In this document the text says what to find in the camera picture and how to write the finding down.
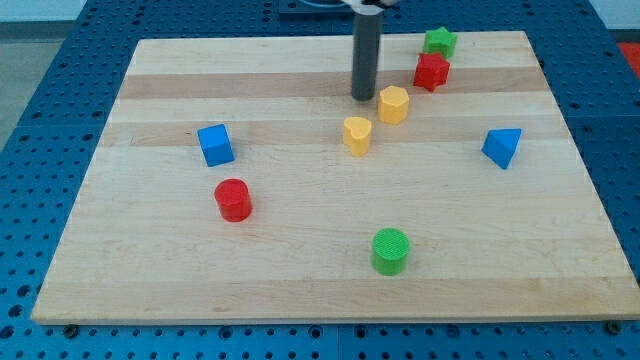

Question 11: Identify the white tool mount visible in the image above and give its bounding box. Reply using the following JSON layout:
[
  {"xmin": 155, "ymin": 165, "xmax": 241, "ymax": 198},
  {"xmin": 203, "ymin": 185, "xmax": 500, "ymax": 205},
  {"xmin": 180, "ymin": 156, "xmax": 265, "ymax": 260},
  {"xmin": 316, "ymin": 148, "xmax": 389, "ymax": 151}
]
[{"xmin": 342, "ymin": 0, "xmax": 400, "ymax": 13}]

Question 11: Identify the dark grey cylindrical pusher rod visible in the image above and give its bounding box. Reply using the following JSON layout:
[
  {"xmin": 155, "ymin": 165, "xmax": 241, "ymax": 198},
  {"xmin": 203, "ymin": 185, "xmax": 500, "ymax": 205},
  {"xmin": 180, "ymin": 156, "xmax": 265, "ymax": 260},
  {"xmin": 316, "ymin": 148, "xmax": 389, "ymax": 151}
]
[{"xmin": 351, "ymin": 12, "xmax": 383, "ymax": 101}]

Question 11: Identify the yellow hexagon block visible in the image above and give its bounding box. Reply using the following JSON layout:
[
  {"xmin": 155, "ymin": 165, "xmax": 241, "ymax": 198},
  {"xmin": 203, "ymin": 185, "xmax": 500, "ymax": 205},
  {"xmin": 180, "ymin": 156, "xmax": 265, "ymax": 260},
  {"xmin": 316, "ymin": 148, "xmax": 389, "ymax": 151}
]
[{"xmin": 378, "ymin": 86, "xmax": 410, "ymax": 125}]

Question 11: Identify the green star block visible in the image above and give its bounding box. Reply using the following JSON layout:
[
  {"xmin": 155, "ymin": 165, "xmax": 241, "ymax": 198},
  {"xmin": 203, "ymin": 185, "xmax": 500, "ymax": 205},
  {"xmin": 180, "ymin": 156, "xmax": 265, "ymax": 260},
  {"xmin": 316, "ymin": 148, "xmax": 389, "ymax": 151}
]
[{"xmin": 423, "ymin": 27, "xmax": 458, "ymax": 59}]

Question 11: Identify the red star block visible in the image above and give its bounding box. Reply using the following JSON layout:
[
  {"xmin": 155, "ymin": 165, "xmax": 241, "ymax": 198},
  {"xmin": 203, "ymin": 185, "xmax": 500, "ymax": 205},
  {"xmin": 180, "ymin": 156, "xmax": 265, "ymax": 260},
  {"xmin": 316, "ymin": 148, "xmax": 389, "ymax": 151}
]
[{"xmin": 413, "ymin": 53, "xmax": 450, "ymax": 92}]

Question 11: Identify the yellow heart block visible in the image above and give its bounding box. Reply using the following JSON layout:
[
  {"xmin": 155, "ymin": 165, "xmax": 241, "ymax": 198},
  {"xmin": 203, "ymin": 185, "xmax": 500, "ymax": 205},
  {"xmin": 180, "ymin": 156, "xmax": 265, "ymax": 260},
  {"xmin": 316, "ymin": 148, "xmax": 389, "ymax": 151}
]
[{"xmin": 343, "ymin": 117, "xmax": 372, "ymax": 157}]

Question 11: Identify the light wooden board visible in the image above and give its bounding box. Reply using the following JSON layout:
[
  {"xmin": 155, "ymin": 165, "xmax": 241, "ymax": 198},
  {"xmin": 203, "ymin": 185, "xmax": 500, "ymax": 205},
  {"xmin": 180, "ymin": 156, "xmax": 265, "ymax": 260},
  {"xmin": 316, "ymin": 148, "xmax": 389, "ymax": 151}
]
[{"xmin": 32, "ymin": 31, "xmax": 639, "ymax": 325}]

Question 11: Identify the blue triangle block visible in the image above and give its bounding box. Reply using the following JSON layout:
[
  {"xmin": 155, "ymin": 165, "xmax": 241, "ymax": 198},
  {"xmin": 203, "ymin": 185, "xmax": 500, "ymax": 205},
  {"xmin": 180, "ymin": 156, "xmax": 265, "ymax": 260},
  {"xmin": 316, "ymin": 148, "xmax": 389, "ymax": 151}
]
[{"xmin": 481, "ymin": 128, "xmax": 522, "ymax": 170}]

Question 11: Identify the blue cube block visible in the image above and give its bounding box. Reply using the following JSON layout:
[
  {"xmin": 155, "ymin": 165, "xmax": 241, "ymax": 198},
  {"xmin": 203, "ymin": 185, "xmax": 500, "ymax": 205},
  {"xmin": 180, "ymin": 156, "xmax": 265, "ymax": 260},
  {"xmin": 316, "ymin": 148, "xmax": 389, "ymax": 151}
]
[{"xmin": 197, "ymin": 124, "xmax": 235, "ymax": 167}]

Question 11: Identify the red cylinder block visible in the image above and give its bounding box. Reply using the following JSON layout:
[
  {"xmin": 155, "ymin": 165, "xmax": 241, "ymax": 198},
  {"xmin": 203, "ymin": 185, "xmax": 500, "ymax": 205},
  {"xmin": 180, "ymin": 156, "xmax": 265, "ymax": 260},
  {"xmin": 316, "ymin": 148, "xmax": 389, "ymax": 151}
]
[{"xmin": 214, "ymin": 178, "xmax": 253, "ymax": 222}]

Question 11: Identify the green cylinder block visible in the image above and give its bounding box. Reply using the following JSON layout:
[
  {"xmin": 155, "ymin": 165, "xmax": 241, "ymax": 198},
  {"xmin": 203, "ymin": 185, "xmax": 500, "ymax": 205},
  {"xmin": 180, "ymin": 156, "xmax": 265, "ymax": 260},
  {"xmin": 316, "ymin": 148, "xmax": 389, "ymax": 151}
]
[{"xmin": 371, "ymin": 228, "xmax": 410, "ymax": 276}]

